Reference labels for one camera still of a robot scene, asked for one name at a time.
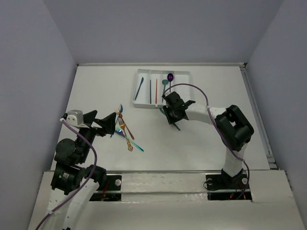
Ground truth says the iridescent rainbow fork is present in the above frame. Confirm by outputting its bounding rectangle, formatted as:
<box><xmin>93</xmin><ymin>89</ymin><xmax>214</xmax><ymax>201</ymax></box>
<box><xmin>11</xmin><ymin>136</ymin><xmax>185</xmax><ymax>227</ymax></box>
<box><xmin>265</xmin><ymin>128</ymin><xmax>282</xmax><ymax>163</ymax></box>
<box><xmin>115</xmin><ymin>126</ymin><xmax>144</xmax><ymax>152</ymax></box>

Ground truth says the teal plastic knife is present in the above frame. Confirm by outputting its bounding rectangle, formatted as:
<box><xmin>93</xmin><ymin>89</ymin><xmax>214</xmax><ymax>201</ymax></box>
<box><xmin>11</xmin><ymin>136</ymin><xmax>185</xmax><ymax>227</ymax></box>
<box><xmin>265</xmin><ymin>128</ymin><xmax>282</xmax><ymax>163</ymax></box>
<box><xmin>159</xmin><ymin>108</ymin><xmax>181</xmax><ymax>131</ymax></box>

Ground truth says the teal plastic spoon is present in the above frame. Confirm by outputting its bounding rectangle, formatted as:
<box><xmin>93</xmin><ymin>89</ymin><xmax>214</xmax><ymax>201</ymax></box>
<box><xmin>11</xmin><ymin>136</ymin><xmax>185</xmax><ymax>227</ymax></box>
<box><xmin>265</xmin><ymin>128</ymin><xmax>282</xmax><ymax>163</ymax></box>
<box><xmin>162</xmin><ymin>79</ymin><xmax>169</xmax><ymax>93</ymax></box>

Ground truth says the purple metal spoon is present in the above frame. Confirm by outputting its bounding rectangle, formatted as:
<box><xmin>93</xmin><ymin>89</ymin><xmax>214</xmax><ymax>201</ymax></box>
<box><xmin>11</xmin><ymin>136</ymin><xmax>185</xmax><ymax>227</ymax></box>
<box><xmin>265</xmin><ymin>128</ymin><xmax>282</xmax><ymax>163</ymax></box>
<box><xmin>167</xmin><ymin>73</ymin><xmax>174</xmax><ymax>86</ymax></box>

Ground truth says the orange chopstick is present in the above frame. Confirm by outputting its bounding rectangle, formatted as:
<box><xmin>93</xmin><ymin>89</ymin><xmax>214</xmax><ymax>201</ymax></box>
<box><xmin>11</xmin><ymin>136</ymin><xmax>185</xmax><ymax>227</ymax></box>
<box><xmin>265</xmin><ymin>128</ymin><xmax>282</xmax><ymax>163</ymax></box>
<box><xmin>155</xmin><ymin>79</ymin><xmax>158</xmax><ymax>104</ymax></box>

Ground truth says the dark blue chopstick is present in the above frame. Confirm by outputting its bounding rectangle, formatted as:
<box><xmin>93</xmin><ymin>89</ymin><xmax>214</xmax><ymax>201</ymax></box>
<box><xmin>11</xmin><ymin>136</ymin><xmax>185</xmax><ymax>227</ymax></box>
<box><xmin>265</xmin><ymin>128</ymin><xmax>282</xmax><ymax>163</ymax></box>
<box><xmin>149</xmin><ymin>80</ymin><xmax>152</xmax><ymax>104</ymax></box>

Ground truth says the dark blue plastic knife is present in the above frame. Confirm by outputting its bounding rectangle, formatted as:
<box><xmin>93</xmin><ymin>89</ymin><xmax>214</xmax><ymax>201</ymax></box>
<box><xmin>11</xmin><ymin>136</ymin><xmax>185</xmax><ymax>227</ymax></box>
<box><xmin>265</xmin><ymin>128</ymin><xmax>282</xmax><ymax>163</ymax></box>
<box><xmin>134</xmin><ymin>77</ymin><xmax>144</xmax><ymax>100</ymax></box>

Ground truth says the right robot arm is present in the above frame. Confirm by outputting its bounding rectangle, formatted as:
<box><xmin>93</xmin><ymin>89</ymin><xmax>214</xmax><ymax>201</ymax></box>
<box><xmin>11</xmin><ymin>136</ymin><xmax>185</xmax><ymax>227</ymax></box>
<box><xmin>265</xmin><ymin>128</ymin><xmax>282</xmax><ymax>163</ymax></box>
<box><xmin>162</xmin><ymin>92</ymin><xmax>254</xmax><ymax>191</ymax></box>

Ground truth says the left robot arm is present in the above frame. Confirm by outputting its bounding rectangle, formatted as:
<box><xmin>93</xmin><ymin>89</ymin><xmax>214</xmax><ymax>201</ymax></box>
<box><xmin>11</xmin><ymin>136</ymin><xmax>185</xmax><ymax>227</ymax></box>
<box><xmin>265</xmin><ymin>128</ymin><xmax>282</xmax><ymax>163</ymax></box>
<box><xmin>39</xmin><ymin>110</ymin><xmax>116</xmax><ymax>230</ymax></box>

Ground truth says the gold ornate fork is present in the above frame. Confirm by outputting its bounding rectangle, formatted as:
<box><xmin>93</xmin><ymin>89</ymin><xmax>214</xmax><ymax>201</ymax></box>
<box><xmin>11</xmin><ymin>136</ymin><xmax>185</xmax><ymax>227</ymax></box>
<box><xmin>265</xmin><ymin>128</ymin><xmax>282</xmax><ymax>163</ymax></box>
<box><xmin>118</xmin><ymin>113</ymin><xmax>133</xmax><ymax>151</ymax></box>

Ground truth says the rose gold fork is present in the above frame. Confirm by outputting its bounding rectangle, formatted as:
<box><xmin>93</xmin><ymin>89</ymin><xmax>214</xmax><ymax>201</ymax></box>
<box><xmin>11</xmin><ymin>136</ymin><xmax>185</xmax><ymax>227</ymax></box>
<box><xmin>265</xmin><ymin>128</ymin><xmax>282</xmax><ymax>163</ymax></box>
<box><xmin>116</xmin><ymin>109</ymin><xmax>134</xmax><ymax>140</ymax></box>

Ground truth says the blue plastic fork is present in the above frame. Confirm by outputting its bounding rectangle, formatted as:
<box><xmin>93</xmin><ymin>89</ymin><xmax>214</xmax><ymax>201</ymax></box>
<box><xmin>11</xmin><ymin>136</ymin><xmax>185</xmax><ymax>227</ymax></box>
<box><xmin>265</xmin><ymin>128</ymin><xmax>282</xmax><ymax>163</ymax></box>
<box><xmin>110</xmin><ymin>104</ymin><xmax>123</xmax><ymax>137</ymax></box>

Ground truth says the white cutlery tray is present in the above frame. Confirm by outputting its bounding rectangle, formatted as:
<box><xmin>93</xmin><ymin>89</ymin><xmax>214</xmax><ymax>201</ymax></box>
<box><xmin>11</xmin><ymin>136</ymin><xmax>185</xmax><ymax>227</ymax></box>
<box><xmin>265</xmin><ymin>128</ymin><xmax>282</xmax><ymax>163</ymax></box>
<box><xmin>132</xmin><ymin>69</ymin><xmax>194</xmax><ymax>109</ymax></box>

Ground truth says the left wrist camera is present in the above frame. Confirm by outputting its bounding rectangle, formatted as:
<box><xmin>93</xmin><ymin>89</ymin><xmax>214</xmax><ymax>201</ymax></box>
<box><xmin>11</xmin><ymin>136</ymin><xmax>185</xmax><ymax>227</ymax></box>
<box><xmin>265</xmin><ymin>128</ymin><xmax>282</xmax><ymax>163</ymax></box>
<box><xmin>60</xmin><ymin>110</ymin><xmax>84</xmax><ymax>127</ymax></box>

